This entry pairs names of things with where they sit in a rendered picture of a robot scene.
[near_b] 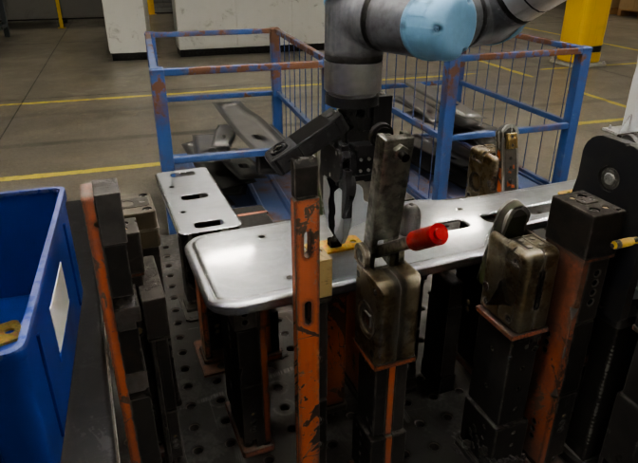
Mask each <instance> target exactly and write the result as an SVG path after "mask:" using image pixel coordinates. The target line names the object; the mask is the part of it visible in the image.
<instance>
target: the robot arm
mask: <svg viewBox="0 0 638 463"><path fill-rule="evenodd" d="M565 1H566V0H324V6H325V59H324V89H325V90H326V95H325V104H326V105H328V106H331V107H335V108H339V109H338V111H336V110H335V109H333V108H329V109H328V110H326V111H325V112H323V113H322V114H321V115H319V116H318V117H316V118H315V119H313V120H311V121H310V122H308V123H307V124H305V125H304V126H303V127H301V128H300V129H298V130H297V131H295V132H294V133H292V134H291V135H289V136H288V137H287V138H285V139H283V140H282V141H280V142H278V143H276V144H275V145H274V146H273V147H272V148H271V149H270V150H268V151H267V152H265V158H266V160H267V161H268V162H269V164H270V165H271V167H272V168H273V169H274V171H275V172H276V173H277V174H278V175H280V176H283V175H284V174H286V173H287V172H289V171H290V170H291V158H295V157H308V156H312V155H314V154H315V153H317V152H318V151H320V150H321V152H320V159H321V162H320V183H321V192H322V199H323V203H324V210H325V215H326V220H327V224H328V228H329V230H330V231H331V233H332V235H335V236H336V237H337V239H338V240H339V242H340V244H345V243H346V241H347V237H348V234H349V230H350V229H351V228H352V227H355V226H357V225H359V224H362V223H364V222H366V213H367V205H368V202H366V201H364V193H363V188H362V187H361V186H360V185H359V184H356V181H361V180H363V181H364V182H366V181H371V174H372V166H373V159H374V150H375V146H373V145H372V144H371V143H370V142H369V140H368V133H369V130H370V129H371V127H372V126H373V125H375V124H376V123H378V122H386V123H388V124H389V125H390V126H391V112H392V97H393V96H392V95H390V94H389V95H388V94H387V95H386V94H385V93H384V92H383V91H382V73H383V55H384V52H387V53H393V54H399V55H404V56H410V57H416V58H418V59H420V60H424V61H429V62H434V61H445V62H448V61H453V60H456V59H458V57H459V56H460V55H461V53H462V52H464V51H466V50H467V48H469V47H475V46H493V45H498V44H501V43H503V42H505V41H507V40H510V39H512V38H514V37H516V36H517V35H518V34H519V33H520V32H521V31H522V30H523V29H524V27H525V25H526V24H527V23H528V22H530V21H532V20H534V19H535V18H536V17H538V16H540V15H542V14H543V13H545V12H547V11H548V10H550V9H553V8H554V7H556V6H558V5H560V4H561V3H563V2H565Z"/></svg>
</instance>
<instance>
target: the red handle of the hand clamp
mask: <svg viewBox="0 0 638 463"><path fill-rule="evenodd" d="M448 237H449V233H448V230H447V229H446V227H445V226H444V225H443V224H441V223H436V224H433V225H430V226H427V227H424V228H420V229H417V230H414V231H411V232H410V233H409V234H408V235H407V236H405V237H402V238H399V239H396V240H392V241H389V242H386V243H382V244H378V245H377V249H376V256H375V258H380V257H385V256H388V255H389V254H392V253H396V252H400V251H404V250H414V251H417V250H425V249H429V248H433V247H436V246H440V245H443V244H445V243H446V242H447V240H448Z"/></svg>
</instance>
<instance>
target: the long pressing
mask: <svg viewBox="0 0 638 463"><path fill-rule="evenodd" d="M575 181H576V179H574V180H568V181H562V182H556V183H551V184H545V185H539V186H534V187H529V188H523V189H517V190H512V191H506V192H500V193H494V194H484V195H478V196H472V197H467V198H462V199H454V200H428V199H419V200H409V201H405V202H404V205H405V204H408V203H411V202H412V203H414V204H416V205H418V206H419V208H420V210H421V215H422V219H421V228H424V227H427V226H430V225H433V224H436V223H441V224H444V223H450V222H455V221H459V222H462V223H464V224H465V225H467V226H468V227H467V228H462V229H457V230H452V231H448V233H449V237H448V240H447V242H446V243H445V244H443V245H440V246H436V247H433V248H429V249H425V250H417V251H414V250H405V251H404V260H405V261H406V262H407V263H408V264H409V265H410V266H412V267H413V268H414V269H415V270H416V271H417V272H418V273H419V274H420V275H421V277H422V276H426V275H430V274H435V273H439V272H444V271H448V270H452V269H461V268H465V267H470V266H473V265H478V264H480V263H481V262H482V257H483V254H484V252H485V248H486V245H487V244H488V239H489V236H490V233H491V230H492V227H493V224H494V222H487V221H485V220H484V219H482V218H481V217H482V216H486V215H491V214H497V210H498V208H499V207H500V206H501V205H502V204H503V203H504V202H506V201H507V200H509V199H513V198H515V199H518V200H519V201H520V202H521V203H522V204H524V205H525V206H526V207H527V208H532V207H537V206H543V205H548V204H551V203H552V198H553V195H556V194H558V192H560V191H566V190H572V189H573V186H574V183H575ZM457 209H462V210H461V211H460V210H457ZM549 213H550V212H547V213H539V214H532V213H531V216H530V218H529V221H528V223H527V225H526V229H527V230H529V231H533V230H538V229H543V228H547V224H548V218H549ZM365 228H366V222H364V223H362V224H359V225H357V226H355V227H352V228H351V229H350V230H349V234H348V235H356V236H357V237H358V238H359V239H360V240H361V241H362V242H364V236H365ZM259 236H265V237H264V238H259ZM332 236H333V235H332V233H331V231H330V230H329V228H328V224H327V220H326V215H325V214H323V215H320V241H323V240H328V237H332ZM184 251H185V255H186V258H187V260H188V263H189V265H190V268H191V270H192V272H193V274H194V277H195V279H196V282H197V286H198V288H199V291H200V293H201V296H202V299H203V301H204V304H205V305H206V306H207V308H208V309H209V310H211V311H213V312H214V313H216V314H219V315H224V316H240V315H246V314H250V313H255V312H258V311H263V310H268V309H272V308H277V307H281V306H289V305H292V279H287V277H289V276H291V277H292V265H291V221H290V220H289V221H283V222H277V223H271V224H266V225H260V226H254V227H248V228H242V229H236V230H230V231H220V232H214V233H208V234H203V235H200V236H197V237H195V238H193V239H192V240H190V241H189V242H188V243H187V244H186V245H185V248H184ZM329 256H330V257H331V258H332V295H331V296H333V295H338V294H342V293H347V292H351V291H355V290H356V279H357V262H356V260H355V259H354V250H346V251H341V252H336V253H332V254H329Z"/></svg>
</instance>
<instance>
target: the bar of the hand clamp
mask: <svg viewBox="0 0 638 463"><path fill-rule="evenodd" d="M368 140H369V142H370V143H371V144H372V145H373V146H375V150H374V159H373V166H372V174H371V181H370V190H369V198H368V205H367V213H366V228H365V236H364V243H365V244H366V245H367V246H368V249H369V252H370V267H371V268H372V269H374V263H375V256H376V249H377V243H378V241H379V240H384V243H386V242H389V241H392V240H396V239H399V234H400V227H401V222H402V216H403V205H404V200H405V193H406V187H407V181H408V176H409V170H410V163H411V158H412V152H413V146H414V140H415V139H414V137H413V136H412V135H411V134H409V133H408V132H407V131H405V130H402V131H400V134H399V135H393V129H392V127H391V126H390V125H389V124H388V123H386V122H378V123H376V124H375V125H373V126H372V127H371V129H370V130H369V133H368ZM395 257H396V253H392V254H389V255H388V256H385V257H382V258H383V259H384V260H385V262H386V263H387V264H388V265H389V266H390V267H391V266H394V264H395Z"/></svg>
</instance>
